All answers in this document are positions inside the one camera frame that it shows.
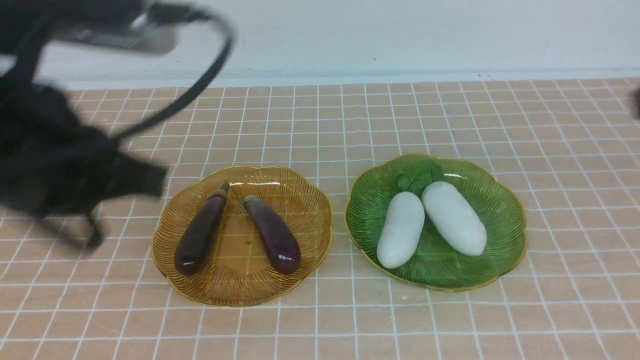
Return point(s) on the white radish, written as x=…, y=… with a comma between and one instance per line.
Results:
x=405, y=215
x=454, y=218

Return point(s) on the green glass plate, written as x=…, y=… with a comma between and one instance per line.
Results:
x=436, y=265

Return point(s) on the dark purple eggplant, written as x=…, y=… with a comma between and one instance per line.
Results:
x=194, y=246

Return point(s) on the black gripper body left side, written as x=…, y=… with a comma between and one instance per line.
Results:
x=53, y=164

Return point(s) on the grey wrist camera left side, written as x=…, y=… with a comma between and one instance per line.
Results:
x=142, y=35

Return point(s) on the white radish front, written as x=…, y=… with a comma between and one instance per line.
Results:
x=405, y=215

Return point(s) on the black robot arm right side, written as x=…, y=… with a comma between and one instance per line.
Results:
x=635, y=103

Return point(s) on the amber glass plate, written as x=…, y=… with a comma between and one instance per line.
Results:
x=236, y=269

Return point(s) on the checkered orange tablecloth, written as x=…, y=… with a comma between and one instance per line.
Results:
x=567, y=149

